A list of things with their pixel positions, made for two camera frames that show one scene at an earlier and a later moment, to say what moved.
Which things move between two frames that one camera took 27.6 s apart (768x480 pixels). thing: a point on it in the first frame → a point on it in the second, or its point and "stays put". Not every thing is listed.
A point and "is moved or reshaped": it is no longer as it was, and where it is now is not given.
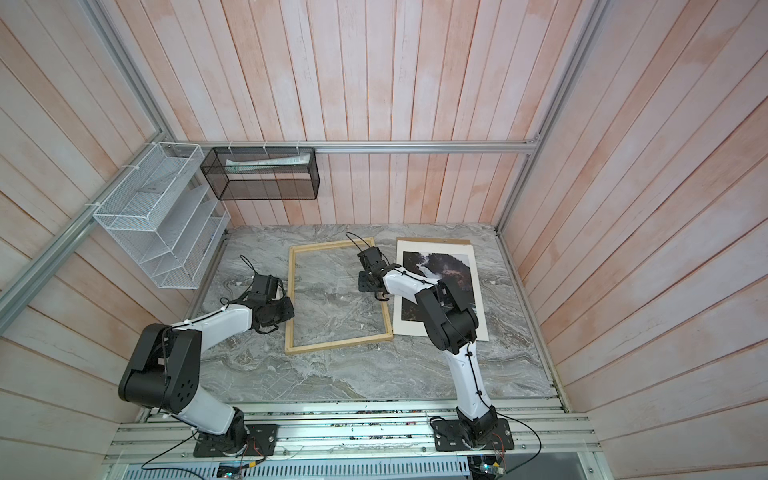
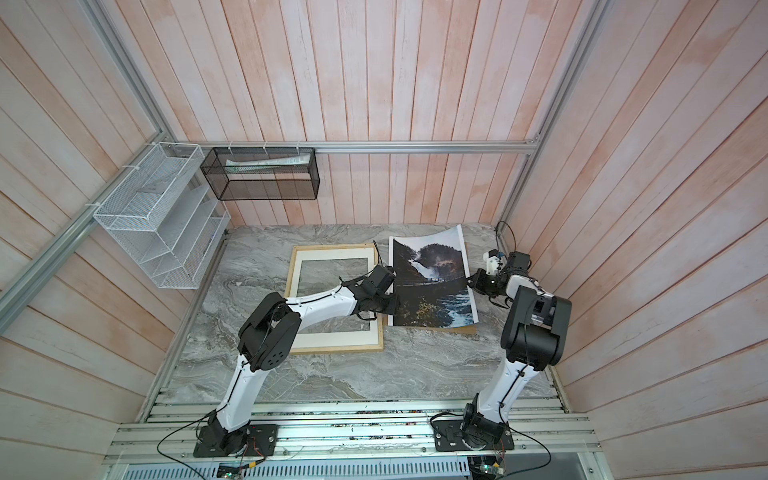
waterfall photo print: [444, 261] is moved or reshaped
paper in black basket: [267, 164] stays put
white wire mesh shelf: [165, 215] stays put
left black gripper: [288, 314] → [393, 306]
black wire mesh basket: [262, 173] stays put
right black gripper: [363, 282] → [478, 285]
